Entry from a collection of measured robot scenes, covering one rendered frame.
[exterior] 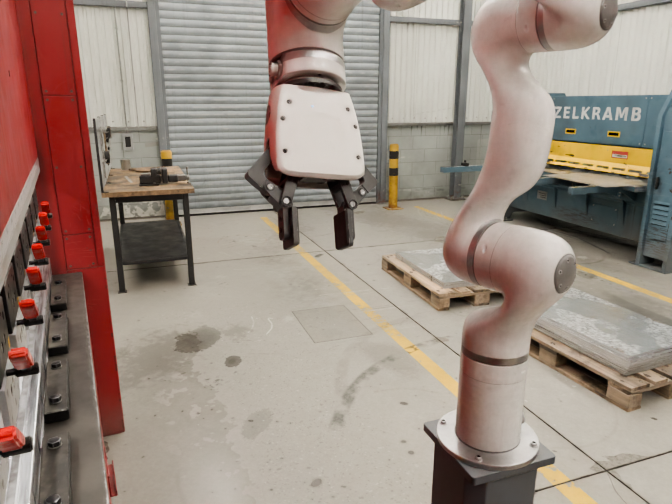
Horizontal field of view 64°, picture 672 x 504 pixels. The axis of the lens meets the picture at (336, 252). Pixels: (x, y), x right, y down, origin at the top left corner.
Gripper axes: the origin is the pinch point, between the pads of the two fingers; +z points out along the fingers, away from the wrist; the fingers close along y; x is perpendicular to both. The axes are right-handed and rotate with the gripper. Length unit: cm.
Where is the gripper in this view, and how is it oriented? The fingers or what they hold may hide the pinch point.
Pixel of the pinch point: (317, 231)
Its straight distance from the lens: 56.6
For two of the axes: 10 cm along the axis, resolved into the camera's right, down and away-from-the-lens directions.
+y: 9.0, 0.0, 4.3
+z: 0.7, 9.9, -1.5
